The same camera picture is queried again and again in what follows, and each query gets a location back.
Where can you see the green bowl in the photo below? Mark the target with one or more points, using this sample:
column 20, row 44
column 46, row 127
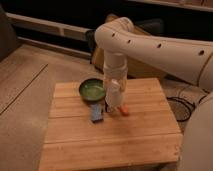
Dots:
column 92, row 90

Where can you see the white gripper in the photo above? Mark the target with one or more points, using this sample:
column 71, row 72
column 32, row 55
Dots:
column 119, row 74

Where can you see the orange carrot toy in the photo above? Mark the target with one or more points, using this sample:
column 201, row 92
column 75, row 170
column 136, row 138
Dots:
column 123, row 110

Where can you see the yellow cushion panel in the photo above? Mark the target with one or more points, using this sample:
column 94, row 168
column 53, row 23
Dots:
column 136, row 69

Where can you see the blue sponge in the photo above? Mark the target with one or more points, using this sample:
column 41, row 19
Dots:
column 96, row 113

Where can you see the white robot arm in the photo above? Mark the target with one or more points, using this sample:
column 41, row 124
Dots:
column 189, row 60

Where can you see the wooden board table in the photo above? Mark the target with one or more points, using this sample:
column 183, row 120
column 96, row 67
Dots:
column 149, row 135

